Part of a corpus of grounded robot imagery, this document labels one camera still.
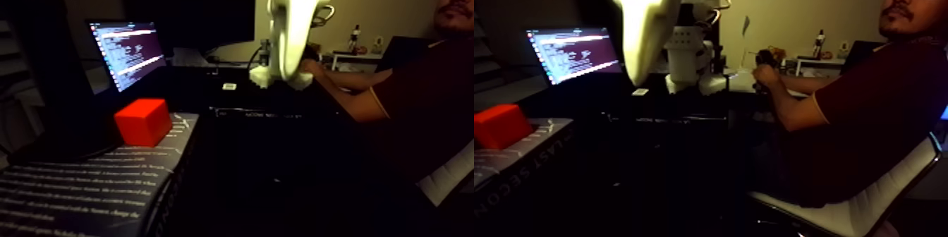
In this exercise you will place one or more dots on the red cube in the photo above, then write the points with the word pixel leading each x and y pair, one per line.
pixel 142 124

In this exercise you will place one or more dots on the dark leader arm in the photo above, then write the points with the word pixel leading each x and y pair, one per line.
pixel 761 55

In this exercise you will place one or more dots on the person's right hand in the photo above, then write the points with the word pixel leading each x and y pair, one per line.
pixel 312 68

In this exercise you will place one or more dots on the small figurine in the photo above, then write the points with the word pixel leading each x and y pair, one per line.
pixel 355 40

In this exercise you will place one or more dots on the white shelf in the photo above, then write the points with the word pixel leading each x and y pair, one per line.
pixel 355 57

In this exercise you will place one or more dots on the small white tag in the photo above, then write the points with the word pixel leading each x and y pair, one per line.
pixel 229 86

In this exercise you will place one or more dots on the black box with lettering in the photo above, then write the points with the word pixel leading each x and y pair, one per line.
pixel 252 112

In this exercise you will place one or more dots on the small pale ornament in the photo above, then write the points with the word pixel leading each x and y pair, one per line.
pixel 378 44

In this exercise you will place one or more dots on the black wide monitor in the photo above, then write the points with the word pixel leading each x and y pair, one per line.
pixel 192 9

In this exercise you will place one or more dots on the person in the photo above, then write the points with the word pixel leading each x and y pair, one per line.
pixel 437 98

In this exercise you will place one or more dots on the open laptop with lit screen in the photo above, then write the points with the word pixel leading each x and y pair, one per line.
pixel 129 49

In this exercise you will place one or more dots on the black monitor with round stand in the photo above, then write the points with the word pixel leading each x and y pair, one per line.
pixel 52 83

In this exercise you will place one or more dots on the dark book with white text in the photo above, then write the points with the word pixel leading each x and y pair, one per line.
pixel 89 186

